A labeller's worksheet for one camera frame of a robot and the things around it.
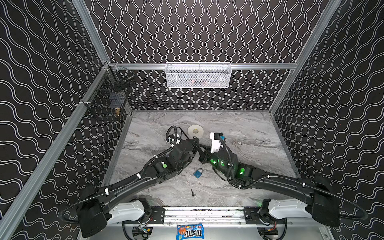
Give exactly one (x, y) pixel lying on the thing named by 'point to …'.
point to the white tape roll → (196, 130)
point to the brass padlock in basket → (117, 111)
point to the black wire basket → (108, 98)
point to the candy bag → (190, 231)
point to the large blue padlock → (198, 173)
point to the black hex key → (178, 127)
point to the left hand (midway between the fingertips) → (205, 140)
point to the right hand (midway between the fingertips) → (195, 146)
